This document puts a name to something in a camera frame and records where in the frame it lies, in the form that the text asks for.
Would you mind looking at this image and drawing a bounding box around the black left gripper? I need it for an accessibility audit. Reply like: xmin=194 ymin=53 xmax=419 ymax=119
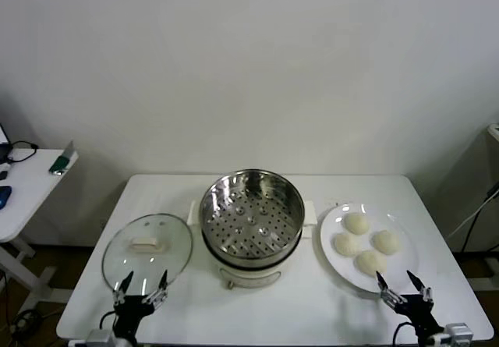
xmin=112 ymin=270 xmax=169 ymax=339

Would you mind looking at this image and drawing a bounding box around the white steamed baozi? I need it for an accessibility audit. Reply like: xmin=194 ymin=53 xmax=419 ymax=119
xmin=331 ymin=232 xmax=362 ymax=257
xmin=342 ymin=213 xmax=370 ymax=235
xmin=370 ymin=230 xmax=402 ymax=255
xmin=354 ymin=250 xmax=389 ymax=276

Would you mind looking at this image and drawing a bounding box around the laptop computer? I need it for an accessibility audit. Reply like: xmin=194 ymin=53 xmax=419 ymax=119
xmin=0 ymin=123 xmax=11 ymax=161

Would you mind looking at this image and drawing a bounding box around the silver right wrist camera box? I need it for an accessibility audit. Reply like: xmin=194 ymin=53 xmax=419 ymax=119
xmin=444 ymin=322 xmax=475 ymax=342

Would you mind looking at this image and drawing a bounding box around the black floor cable bundle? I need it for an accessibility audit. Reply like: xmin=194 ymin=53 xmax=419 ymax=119
xmin=7 ymin=307 xmax=44 ymax=336

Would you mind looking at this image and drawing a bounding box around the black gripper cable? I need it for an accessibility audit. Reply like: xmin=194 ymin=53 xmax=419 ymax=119
xmin=392 ymin=320 xmax=415 ymax=347
xmin=99 ymin=310 xmax=119 ymax=331

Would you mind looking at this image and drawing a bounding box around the white stand base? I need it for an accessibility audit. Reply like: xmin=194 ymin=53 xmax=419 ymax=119
xmin=467 ymin=257 xmax=499 ymax=292

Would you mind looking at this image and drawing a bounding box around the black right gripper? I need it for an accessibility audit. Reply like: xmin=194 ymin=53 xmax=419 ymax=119
xmin=376 ymin=270 xmax=445 ymax=335

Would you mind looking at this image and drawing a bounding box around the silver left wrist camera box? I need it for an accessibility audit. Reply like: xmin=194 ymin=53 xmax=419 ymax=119
xmin=86 ymin=329 xmax=115 ymax=347

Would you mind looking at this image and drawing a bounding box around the black hanging power cable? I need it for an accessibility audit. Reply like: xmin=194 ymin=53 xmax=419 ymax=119
xmin=462 ymin=181 xmax=499 ymax=253

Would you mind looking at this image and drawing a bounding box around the glass lid with cream handle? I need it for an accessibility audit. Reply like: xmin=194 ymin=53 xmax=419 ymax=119
xmin=101 ymin=213 xmax=195 ymax=297

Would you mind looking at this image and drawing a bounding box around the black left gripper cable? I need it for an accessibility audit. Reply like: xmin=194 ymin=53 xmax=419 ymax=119
xmin=99 ymin=310 xmax=119 ymax=331

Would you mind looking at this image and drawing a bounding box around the white round plate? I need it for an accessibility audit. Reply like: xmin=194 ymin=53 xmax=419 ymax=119
xmin=320 ymin=202 xmax=420 ymax=294

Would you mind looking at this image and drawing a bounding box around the perforated steel steamer basket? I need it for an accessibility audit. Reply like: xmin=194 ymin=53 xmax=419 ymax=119
xmin=199 ymin=169 xmax=306 ymax=262

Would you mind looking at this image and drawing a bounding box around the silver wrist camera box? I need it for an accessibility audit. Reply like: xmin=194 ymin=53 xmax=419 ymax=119
xmin=86 ymin=329 xmax=115 ymax=347
xmin=444 ymin=322 xmax=475 ymax=342

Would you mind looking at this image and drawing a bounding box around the black looped cable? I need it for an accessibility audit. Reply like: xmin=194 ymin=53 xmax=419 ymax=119
xmin=6 ymin=140 xmax=39 ymax=165

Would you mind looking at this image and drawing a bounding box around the white side table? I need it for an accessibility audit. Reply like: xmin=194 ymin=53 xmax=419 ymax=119
xmin=0 ymin=148 xmax=79 ymax=305

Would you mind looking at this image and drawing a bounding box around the green handled metal scraper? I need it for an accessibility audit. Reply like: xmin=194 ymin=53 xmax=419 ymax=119
xmin=48 ymin=140 xmax=76 ymax=175

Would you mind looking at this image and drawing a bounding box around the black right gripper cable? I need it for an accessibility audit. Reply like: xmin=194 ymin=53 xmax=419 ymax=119
xmin=392 ymin=320 xmax=415 ymax=347

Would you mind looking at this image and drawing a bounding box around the white hanging cable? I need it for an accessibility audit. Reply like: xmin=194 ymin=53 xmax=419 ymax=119
xmin=446 ymin=197 xmax=492 ymax=239

